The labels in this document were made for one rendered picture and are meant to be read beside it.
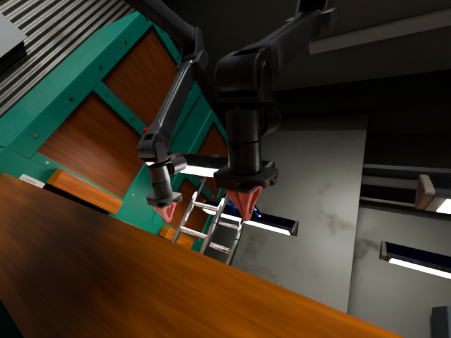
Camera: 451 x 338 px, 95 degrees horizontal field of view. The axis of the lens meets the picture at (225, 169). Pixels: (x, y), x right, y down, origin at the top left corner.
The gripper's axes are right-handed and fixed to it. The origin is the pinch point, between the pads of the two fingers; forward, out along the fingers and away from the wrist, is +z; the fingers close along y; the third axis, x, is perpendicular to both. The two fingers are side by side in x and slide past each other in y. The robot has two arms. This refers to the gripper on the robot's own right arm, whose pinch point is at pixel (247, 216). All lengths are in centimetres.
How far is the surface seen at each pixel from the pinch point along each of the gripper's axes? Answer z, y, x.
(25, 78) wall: -52, 221, -37
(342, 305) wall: 151, -19, -130
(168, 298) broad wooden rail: -0.5, -0.5, 20.1
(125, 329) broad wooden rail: 2.6, 3.3, 23.7
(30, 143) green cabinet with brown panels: -12, 84, 7
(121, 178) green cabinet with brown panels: 12, 85, -23
